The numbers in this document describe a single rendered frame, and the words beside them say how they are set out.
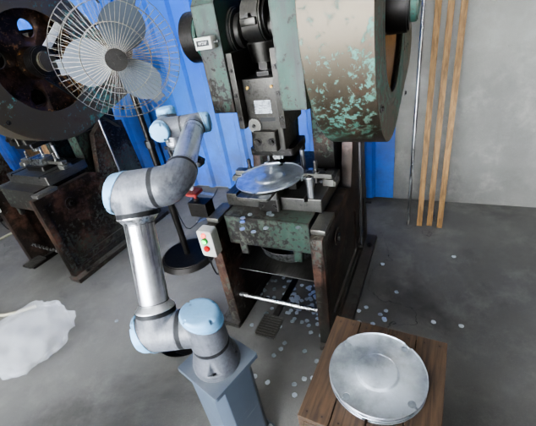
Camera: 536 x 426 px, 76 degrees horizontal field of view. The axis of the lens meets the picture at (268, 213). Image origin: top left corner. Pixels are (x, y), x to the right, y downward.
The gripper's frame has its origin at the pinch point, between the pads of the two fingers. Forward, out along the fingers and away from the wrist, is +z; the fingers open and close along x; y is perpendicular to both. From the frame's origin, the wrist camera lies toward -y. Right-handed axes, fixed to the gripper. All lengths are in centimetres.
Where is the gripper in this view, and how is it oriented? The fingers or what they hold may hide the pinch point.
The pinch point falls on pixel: (193, 188)
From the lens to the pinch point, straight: 154.1
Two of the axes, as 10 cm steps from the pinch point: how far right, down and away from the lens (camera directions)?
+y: -9.0, -0.9, 4.2
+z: 1.5, 8.5, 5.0
